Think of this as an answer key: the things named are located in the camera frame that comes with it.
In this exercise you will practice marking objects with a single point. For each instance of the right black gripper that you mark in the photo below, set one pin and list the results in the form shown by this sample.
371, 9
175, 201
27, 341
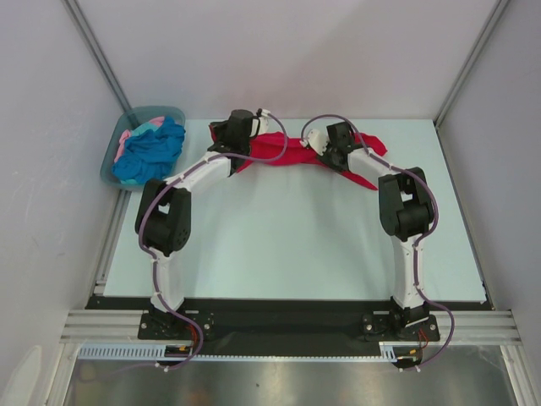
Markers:
331, 154

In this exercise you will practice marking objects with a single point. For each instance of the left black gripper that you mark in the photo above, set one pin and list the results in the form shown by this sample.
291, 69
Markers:
219, 126

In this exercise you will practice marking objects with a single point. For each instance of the red t shirt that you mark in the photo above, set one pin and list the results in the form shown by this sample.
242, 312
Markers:
270, 144

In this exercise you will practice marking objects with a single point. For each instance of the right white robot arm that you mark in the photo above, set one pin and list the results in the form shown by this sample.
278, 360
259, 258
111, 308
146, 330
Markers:
406, 204

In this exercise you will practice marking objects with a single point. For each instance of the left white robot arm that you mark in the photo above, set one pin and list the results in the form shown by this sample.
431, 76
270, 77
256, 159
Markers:
164, 219

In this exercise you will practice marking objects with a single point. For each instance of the light teal t shirt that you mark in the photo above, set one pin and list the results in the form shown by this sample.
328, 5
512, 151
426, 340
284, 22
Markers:
148, 126

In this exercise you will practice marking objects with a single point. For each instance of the blue t shirt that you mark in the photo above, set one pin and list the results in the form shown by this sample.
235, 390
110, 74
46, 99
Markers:
151, 155

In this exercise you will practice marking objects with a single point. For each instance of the translucent blue plastic basket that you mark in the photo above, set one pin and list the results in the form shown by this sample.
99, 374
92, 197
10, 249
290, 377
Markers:
130, 120

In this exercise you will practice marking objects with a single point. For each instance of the pink t shirt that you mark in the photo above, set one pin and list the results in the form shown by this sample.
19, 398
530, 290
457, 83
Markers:
157, 121

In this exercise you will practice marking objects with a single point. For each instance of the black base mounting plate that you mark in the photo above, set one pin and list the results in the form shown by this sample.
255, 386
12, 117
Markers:
288, 344

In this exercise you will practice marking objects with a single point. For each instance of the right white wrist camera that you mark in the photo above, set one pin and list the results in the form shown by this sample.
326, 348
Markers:
316, 141

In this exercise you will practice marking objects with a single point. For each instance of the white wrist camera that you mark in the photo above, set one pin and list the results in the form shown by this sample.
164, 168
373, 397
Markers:
260, 123
316, 141

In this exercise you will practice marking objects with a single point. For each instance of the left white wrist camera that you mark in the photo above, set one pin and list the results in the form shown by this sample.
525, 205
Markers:
260, 123

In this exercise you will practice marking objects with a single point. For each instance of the left aluminium corner post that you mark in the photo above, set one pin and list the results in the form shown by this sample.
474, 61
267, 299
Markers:
89, 38

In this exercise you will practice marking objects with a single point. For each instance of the aluminium corner post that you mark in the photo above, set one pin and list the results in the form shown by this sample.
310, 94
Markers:
89, 38
482, 40

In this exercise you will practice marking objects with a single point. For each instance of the right aluminium corner post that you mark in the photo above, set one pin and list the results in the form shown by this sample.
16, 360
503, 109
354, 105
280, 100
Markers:
482, 40

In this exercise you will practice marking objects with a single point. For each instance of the slotted cable duct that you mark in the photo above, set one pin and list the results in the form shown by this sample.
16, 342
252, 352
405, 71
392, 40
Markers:
174, 354

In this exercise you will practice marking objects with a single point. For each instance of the aluminium front rail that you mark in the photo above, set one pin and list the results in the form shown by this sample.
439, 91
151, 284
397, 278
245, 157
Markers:
128, 326

